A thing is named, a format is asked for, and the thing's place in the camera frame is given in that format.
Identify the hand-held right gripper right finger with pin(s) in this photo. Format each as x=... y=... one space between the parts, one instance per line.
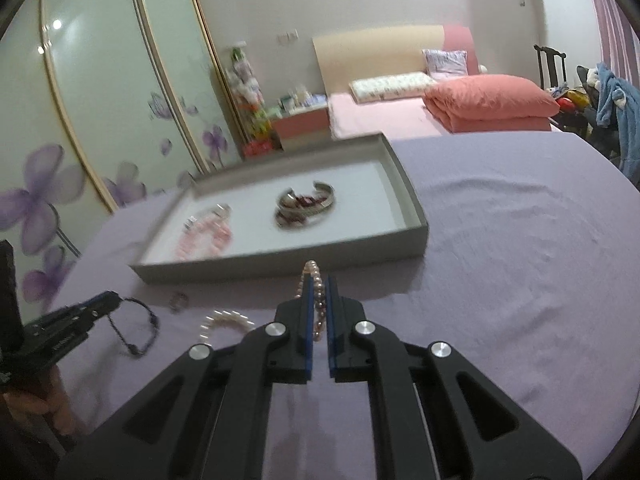
x=331 y=330

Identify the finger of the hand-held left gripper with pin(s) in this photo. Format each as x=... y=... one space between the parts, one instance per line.
x=97 y=300
x=97 y=316

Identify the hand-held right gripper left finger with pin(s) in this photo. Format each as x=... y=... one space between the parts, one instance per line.
x=310 y=320

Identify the silver bangle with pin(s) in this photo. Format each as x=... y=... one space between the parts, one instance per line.
x=327 y=190

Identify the grey cardboard box tray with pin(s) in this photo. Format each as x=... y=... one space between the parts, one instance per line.
x=360 y=195

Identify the person's left hand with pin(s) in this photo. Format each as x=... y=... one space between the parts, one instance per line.
x=65 y=405

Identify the purple bed sheet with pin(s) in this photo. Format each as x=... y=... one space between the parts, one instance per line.
x=500 y=260

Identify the pink nightstand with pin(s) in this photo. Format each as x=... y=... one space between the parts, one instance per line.
x=300 y=127

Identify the floral sliding door wardrobe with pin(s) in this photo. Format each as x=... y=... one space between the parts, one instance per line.
x=100 y=85

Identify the plush toy tube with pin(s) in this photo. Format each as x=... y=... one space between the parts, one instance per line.
x=247 y=90

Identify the patterned flat pillow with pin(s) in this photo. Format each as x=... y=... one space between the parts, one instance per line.
x=390 y=85

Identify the bed with pink sheet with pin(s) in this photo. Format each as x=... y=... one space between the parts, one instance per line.
x=375 y=50

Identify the folded coral quilt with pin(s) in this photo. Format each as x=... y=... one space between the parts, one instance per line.
x=490 y=100

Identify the lavender pillow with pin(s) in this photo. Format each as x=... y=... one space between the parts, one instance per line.
x=445 y=62

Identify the dark wooden chair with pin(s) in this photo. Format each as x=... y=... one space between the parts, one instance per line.
x=547 y=67

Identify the blue fleece robe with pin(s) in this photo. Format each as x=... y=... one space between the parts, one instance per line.
x=620 y=110

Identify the pink curtain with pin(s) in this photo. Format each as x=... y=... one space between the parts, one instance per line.
x=615 y=5

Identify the wall socket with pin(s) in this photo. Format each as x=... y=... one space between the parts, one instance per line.
x=288 y=36

